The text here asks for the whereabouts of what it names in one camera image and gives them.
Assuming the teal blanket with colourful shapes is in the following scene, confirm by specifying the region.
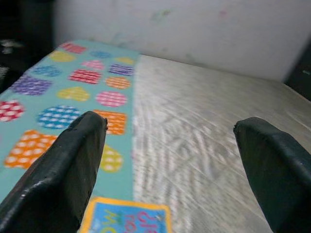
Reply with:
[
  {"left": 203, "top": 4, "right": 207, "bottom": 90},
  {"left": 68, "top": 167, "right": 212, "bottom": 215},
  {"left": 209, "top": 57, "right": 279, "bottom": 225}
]
[{"left": 0, "top": 40, "right": 141, "bottom": 202}]

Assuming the grey quilted mattress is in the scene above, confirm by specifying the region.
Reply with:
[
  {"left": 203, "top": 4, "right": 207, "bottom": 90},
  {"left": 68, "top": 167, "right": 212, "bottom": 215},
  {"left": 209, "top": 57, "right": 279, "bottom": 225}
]
[{"left": 132, "top": 54, "right": 311, "bottom": 233}]

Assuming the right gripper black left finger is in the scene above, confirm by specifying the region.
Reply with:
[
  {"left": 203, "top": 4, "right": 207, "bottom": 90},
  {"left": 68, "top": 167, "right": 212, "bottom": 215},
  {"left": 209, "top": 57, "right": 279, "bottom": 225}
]
[{"left": 0, "top": 111, "right": 108, "bottom": 233}]

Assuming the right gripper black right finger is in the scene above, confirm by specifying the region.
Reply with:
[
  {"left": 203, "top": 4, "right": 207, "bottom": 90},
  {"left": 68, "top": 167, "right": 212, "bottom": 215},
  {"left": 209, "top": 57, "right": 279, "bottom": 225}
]
[{"left": 233, "top": 117, "right": 311, "bottom": 233}]

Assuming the blue yellow children's book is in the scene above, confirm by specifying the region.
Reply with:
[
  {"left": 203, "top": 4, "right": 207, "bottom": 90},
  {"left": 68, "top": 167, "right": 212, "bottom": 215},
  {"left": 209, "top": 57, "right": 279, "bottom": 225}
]
[{"left": 80, "top": 196, "right": 173, "bottom": 233}]

